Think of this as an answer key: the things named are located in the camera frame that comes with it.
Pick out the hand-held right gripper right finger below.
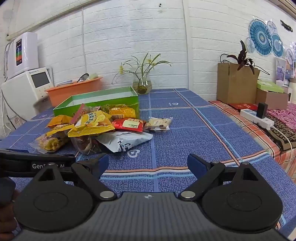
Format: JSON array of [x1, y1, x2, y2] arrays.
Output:
[[178, 153, 260, 201]]

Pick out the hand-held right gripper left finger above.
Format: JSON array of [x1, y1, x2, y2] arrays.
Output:
[[35, 153, 117, 201]]

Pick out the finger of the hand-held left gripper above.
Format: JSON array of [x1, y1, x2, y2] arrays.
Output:
[[0, 149, 76, 163], [0, 160, 73, 179]]

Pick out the clear packet of yellow snacks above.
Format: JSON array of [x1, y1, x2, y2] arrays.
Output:
[[28, 128, 74, 153]]

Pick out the clear packet of dark snacks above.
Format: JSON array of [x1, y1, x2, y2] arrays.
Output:
[[70, 136, 103, 155]]

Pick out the white snack packet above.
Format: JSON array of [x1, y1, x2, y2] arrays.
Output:
[[95, 131, 153, 153]]

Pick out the yellow chip packet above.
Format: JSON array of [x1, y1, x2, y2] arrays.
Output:
[[67, 110, 115, 138]]

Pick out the red packet with pale label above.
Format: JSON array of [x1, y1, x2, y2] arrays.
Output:
[[112, 118, 147, 132]]

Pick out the small clear cookie packet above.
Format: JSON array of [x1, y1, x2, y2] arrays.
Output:
[[145, 116, 173, 133]]

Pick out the yellow cake packet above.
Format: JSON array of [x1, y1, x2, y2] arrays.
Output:
[[100, 104, 137, 121]]

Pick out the pink snack packet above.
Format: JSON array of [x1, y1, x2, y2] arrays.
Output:
[[70, 103, 93, 126]]

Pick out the green cardboard box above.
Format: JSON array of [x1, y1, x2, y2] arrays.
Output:
[[53, 86, 140, 119]]

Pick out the person's left hand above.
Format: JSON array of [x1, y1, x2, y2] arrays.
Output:
[[0, 189, 21, 241]]

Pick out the blue checked tablecloth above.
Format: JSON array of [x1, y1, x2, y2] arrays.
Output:
[[0, 88, 296, 238]]

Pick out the orange plaid cloth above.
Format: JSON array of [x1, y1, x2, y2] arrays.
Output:
[[209, 100, 296, 178]]

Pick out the white appliance with screen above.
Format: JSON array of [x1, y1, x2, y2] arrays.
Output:
[[1, 67, 55, 121]]

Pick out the orange plastic basin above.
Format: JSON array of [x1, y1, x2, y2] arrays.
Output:
[[45, 76, 103, 107]]

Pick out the white power strip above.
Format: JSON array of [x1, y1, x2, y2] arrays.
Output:
[[240, 109, 274, 131]]

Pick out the red booklet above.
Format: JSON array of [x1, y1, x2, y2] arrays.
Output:
[[228, 103, 258, 111]]

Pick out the black power adapter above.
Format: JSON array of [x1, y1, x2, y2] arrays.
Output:
[[256, 103, 268, 118]]

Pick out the brown paper bag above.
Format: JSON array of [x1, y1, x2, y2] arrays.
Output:
[[216, 62, 260, 105]]

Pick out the dark patterned cloth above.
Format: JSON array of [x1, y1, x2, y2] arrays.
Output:
[[265, 115, 296, 150]]

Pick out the brown cardboard box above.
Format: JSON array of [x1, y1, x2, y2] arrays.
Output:
[[255, 89, 289, 110]]

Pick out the pink patterned cloth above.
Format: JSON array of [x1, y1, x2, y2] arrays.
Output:
[[266, 108, 296, 130]]

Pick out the white water purifier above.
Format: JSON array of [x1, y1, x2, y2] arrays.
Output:
[[5, 32, 38, 80]]

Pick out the glass vase with plant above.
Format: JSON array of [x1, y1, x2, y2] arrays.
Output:
[[112, 52, 173, 85]]

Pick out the green lidded box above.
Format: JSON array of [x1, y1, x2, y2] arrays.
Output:
[[257, 80, 290, 93]]

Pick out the dark purple plant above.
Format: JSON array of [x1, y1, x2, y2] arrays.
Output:
[[220, 40, 270, 75]]

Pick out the white thermos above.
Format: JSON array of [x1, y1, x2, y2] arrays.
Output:
[[289, 82, 296, 104]]

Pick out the large blue paper fan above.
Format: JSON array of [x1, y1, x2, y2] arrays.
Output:
[[248, 19, 273, 56]]

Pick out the medium blue paper fan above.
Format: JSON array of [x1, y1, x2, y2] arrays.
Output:
[[271, 34, 284, 58]]

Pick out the small pale paper fan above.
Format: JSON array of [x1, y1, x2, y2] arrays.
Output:
[[267, 21, 278, 35]]

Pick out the white power cable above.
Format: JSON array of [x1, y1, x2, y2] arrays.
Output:
[[272, 126, 292, 151]]

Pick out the white wall cable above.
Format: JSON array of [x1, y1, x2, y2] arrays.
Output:
[[81, 7, 88, 78]]

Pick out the wall pictures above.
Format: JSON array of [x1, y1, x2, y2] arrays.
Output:
[[275, 42, 296, 86]]

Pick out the white wall pipe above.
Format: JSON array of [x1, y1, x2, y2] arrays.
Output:
[[6, 0, 132, 38]]

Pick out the black wall sign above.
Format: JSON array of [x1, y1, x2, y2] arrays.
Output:
[[280, 20, 294, 32]]

